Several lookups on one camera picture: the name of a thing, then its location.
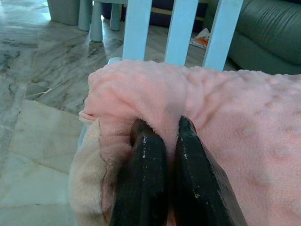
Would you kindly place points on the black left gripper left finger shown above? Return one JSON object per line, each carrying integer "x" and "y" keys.
{"x": 145, "y": 179}

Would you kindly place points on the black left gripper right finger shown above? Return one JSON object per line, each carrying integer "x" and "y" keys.
{"x": 197, "y": 188}

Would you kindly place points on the pink dotted pillow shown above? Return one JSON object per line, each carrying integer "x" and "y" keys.
{"x": 235, "y": 117}

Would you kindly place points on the dark purple sofa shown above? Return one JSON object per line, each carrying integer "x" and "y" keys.
{"x": 162, "y": 20}

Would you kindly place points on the green leather sofa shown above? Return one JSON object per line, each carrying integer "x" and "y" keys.
{"x": 270, "y": 28}

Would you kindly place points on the orange white packet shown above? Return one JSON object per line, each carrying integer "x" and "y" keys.
{"x": 200, "y": 42}

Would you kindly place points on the green leather armchair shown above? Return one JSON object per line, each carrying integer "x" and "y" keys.
{"x": 211, "y": 11}

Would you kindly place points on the grey plastic bin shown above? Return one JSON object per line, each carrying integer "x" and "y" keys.
{"x": 63, "y": 11}

